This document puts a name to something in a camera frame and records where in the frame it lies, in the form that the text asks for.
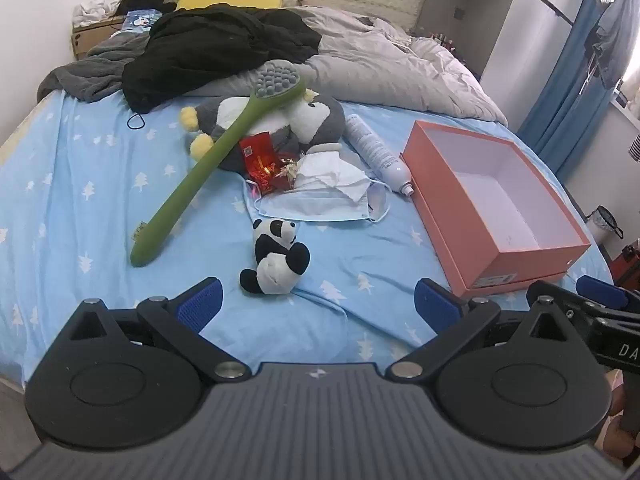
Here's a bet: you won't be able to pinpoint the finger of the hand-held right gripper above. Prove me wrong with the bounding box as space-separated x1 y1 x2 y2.
575 276 640 317
526 280 601 321

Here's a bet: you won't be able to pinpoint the pink cardboard box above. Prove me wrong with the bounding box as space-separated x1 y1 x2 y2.
400 120 592 298

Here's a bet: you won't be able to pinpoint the blue tree-print bed sheet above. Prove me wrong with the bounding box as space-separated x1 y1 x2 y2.
0 87 613 391

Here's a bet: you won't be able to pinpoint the hanging grey-blue garment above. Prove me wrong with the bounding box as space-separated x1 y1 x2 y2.
582 0 637 91

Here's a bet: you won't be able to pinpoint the blue panda-print packet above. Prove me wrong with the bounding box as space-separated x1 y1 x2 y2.
122 9 163 35

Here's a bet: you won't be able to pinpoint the row of small bottles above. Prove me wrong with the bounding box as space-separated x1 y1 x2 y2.
427 30 468 61

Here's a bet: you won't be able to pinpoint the blue face mask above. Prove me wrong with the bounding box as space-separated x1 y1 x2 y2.
244 177 393 225

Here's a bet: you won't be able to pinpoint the white spray bottle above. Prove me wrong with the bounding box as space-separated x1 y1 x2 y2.
346 114 416 196

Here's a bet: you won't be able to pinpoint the red foil packet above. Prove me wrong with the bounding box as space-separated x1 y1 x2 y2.
239 131 301 195

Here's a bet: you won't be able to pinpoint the black crumpled clothes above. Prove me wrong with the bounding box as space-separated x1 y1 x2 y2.
114 0 166 16

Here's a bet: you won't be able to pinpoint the brown cardboard box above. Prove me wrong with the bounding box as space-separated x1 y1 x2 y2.
71 16 128 61

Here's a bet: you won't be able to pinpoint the grey penguin plush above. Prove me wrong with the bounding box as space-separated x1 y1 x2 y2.
180 89 346 173

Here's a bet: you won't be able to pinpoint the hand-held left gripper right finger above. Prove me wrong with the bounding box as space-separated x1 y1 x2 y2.
385 278 576 381

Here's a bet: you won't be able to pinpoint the blue curtain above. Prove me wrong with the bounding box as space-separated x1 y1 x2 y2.
517 0 621 153

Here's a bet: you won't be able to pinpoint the black jacket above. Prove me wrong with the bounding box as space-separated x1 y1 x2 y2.
122 4 322 115

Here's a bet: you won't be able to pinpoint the light grey duvet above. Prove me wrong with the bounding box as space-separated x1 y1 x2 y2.
190 5 508 128

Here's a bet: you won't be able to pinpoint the red object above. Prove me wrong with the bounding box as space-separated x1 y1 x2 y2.
611 242 640 291

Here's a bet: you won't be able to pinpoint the person's right hand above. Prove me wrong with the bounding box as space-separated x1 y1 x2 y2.
602 374 640 462

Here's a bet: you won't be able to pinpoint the white crumpled clothes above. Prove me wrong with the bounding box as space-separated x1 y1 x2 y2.
74 0 126 28

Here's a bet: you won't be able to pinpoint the green long-handled massage brush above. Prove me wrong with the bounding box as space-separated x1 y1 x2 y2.
130 59 307 267

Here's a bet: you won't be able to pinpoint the small panda plush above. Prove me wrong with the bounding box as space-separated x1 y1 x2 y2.
239 217 311 296

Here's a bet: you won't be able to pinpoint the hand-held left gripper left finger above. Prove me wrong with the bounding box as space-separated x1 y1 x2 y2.
62 276 252 381

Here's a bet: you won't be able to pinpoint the dark grey blanket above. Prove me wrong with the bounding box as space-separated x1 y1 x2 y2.
37 35 151 103

